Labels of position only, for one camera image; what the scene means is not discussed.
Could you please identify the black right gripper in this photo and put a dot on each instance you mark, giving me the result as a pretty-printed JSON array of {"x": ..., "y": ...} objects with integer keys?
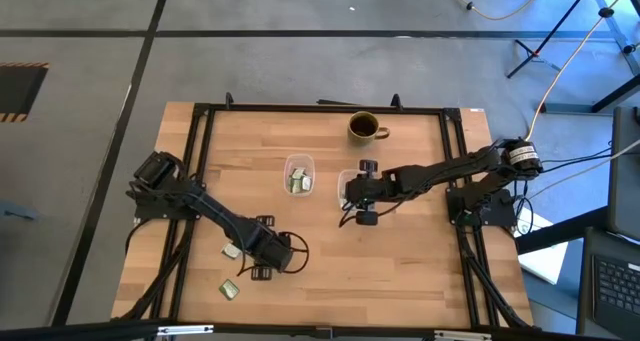
[{"x": 367, "y": 191}]

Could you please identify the dark grey panel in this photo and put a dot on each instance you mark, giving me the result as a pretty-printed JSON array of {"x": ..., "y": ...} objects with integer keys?
[{"x": 625, "y": 181}]

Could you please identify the black aluminium table frame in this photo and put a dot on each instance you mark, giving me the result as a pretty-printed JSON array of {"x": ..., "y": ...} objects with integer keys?
[{"x": 325, "y": 108}]

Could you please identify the black support bar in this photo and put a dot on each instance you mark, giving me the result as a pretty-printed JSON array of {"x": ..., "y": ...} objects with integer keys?
[{"x": 560, "y": 233}]

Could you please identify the blue-grey floor object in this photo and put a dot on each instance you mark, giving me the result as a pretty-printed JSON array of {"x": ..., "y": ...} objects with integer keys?
[{"x": 17, "y": 211}]

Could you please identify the black floor hatch striped border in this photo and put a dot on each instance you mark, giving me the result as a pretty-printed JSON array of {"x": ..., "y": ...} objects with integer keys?
[{"x": 20, "y": 88}]

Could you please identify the green glass jar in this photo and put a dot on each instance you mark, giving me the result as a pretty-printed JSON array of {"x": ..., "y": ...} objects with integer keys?
[{"x": 364, "y": 126}]

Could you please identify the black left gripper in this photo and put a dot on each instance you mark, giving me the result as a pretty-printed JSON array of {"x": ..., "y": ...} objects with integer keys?
[{"x": 272, "y": 251}]

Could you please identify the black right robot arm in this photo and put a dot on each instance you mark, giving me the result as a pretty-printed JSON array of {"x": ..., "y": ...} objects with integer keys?
[{"x": 440, "y": 173}]

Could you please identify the black beam with silver brackets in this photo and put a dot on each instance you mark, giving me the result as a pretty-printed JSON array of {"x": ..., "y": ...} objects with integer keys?
[{"x": 100, "y": 331}]

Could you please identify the clear plastic container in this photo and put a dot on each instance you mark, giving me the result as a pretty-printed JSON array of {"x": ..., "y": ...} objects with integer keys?
[
  {"x": 343, "y": 186},
  {"x": 287, "y": 163}
]

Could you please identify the white sheet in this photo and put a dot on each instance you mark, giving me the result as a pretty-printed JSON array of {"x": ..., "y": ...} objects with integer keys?
[{"x": 545, "y": 261}]

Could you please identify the black laptop keyboard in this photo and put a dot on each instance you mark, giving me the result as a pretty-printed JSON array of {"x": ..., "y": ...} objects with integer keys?
[{"x": 617, "y": 286}]

